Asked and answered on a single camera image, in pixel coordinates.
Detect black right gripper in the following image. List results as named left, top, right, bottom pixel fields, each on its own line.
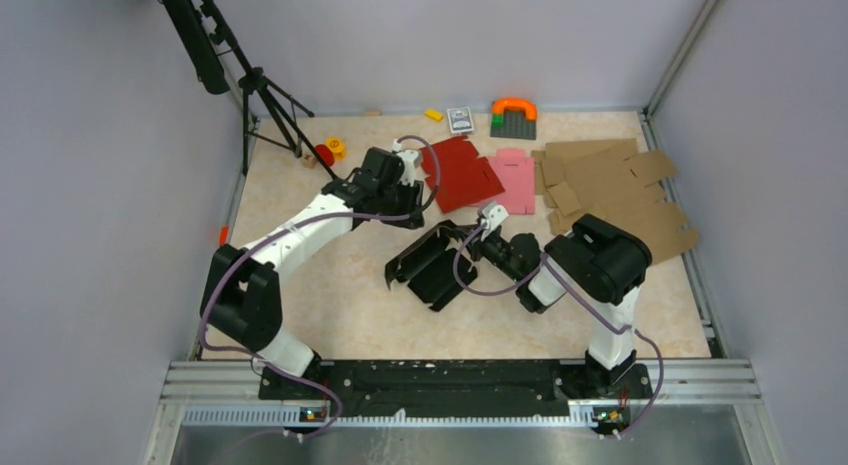
left=454, top=223, right=525, bottom=285

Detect black corrugated paper box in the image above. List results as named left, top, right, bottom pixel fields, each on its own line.
left=384, top=220, right=478, bottom=312

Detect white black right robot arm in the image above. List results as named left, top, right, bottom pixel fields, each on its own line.
left=463, top=214, right=653, bottom=397

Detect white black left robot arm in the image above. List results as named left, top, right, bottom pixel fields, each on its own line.
left=200, top=147, right=424, bottom=399

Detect playing card deck box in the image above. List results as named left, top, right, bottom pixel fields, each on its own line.
left=446, top=107, right=475, bottom=135

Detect red yellow toy spool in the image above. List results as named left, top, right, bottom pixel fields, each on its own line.
left=315, top=136, right=347, bottom=166

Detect small wooden cube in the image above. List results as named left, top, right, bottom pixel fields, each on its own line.
left=301, top=155, right=318, bottom=169

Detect pink flat cardboard sheet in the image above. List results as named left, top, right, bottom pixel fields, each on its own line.
left=475, top=148, right=536, bottom=215

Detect red flat cardboard sheet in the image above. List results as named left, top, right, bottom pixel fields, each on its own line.
left=420, top=136, right=505, bottom=214

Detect yellow small block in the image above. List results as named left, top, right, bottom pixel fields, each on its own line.
left=424, top=108, right=444, bottom=122

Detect brown flat cardboard sheets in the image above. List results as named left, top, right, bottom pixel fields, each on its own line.
left=531, top=138, right=700, bottom=264

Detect grey building baseplate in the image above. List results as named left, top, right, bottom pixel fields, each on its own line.
left=489, top=111, right=537, bottom=141

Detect orange arch toy block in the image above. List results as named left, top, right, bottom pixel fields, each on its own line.
left=491, top=97, right=539, bottom=121

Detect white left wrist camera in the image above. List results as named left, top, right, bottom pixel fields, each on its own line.
left=391, top=140, right=422, bottom=186

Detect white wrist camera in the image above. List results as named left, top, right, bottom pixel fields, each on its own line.
left=478, top=200, right=509, bottom=240
left=391, top=140, right=422, bottom=186

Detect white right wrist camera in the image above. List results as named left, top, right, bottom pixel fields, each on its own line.
left=478, top=200, right=509, bottom=240

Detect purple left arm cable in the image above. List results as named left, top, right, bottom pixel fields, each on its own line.
left=198, top=135, right=443, bottom=443

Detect orange clip on frame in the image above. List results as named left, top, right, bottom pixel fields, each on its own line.
left=218, top=225, right=229, bottom=245

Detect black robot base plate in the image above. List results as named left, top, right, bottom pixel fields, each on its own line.
left=258, top=359, right=653, bottom=418

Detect black camera tripod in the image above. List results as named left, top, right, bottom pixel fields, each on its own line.
left=158, top=0, right=338, bottom=179

